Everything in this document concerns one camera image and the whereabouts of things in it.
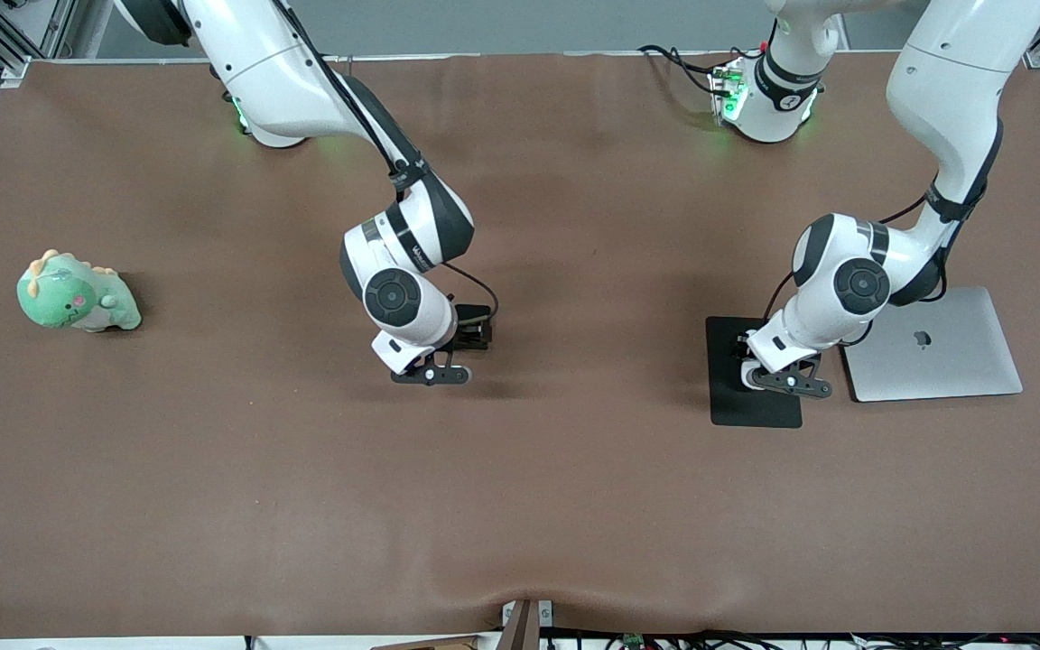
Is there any black phone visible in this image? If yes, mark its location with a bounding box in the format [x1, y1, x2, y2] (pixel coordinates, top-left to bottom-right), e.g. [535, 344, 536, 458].
[453, 304, 495, 351]

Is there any black mouse pad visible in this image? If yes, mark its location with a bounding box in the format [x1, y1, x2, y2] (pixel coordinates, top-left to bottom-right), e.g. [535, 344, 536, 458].
[705, 316, 803, 429]

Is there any silver closed laptop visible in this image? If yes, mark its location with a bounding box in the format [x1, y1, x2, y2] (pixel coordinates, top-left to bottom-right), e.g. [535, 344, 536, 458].
[840, 286, 1024, 404]

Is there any brown table cover mat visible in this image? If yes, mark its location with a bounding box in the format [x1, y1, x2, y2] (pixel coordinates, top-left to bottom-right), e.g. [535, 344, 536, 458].
[0, 50, 1040, 638]

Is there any green dinosaur plush toy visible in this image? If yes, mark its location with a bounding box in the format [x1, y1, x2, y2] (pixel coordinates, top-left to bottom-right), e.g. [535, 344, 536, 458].
[16, 249, 143, 333]

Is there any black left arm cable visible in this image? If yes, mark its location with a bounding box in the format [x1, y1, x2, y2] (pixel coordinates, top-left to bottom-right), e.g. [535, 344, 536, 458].
[759, 117, 1005, 351]

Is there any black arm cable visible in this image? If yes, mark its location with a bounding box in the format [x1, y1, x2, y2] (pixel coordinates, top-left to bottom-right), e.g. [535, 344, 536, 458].
[272, 0, 499, 353]
[759, 117, 1005, 351]

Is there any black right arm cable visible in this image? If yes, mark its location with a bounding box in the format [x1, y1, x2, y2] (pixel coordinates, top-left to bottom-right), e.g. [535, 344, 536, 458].
[272, 0, 499, 353]

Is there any black base cable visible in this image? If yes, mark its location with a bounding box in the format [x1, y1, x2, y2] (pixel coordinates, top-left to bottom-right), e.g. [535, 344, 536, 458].
[637, 43, 730, 97]

